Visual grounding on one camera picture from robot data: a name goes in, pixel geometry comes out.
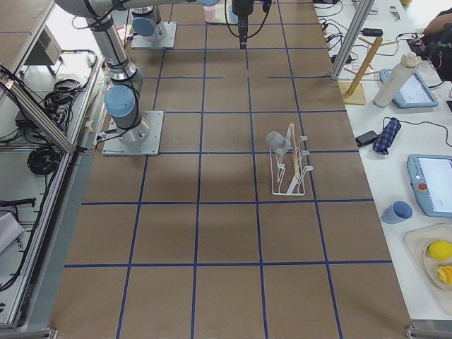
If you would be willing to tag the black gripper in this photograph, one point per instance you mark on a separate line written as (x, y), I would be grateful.
(242, 8)

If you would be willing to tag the grey plastic cup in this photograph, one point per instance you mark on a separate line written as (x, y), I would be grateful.
(278, 142)

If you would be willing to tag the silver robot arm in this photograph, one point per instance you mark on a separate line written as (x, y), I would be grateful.
(122, 99)
(150, 32)

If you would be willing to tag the pink plastic cup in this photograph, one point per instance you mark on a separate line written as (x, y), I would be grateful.
(210, 13)

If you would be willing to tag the blue cup on side table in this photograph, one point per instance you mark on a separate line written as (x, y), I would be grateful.
(398, 211)

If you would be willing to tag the black power adapter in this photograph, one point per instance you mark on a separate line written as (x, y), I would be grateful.
(372, 32)

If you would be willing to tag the wooden mug tree stand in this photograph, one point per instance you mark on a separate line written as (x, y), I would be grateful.
(353, 92)

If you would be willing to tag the black smartphone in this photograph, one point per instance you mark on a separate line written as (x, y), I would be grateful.
(366, 138)

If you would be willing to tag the white cylindrical bottle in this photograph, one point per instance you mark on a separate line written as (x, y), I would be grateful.
(398, 76)

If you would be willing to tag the folded blue plaid umbrella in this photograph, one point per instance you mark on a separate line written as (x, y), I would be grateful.
(387, 137)

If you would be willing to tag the blue teach pendant far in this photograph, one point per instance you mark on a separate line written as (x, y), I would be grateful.
(414, 93)

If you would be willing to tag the blue teach pendant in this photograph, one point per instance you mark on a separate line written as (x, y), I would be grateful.
(414, 93)
(430, 177)

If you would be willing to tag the blue teach pendant near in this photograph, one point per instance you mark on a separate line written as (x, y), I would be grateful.
(430, 177)

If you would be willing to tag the beige plate with fruit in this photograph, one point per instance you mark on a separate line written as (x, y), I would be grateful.
(437, 272)

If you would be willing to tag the yellow lemon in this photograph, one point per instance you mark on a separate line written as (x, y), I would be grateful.
(440, 250)

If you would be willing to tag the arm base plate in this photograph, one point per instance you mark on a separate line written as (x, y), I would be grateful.
(163, 38)
(148, 141)

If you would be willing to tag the aluminium frame post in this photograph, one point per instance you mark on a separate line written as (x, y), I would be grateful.
(355, 26)

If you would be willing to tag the white wire cup rack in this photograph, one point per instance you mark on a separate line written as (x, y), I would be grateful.
(288, 170)

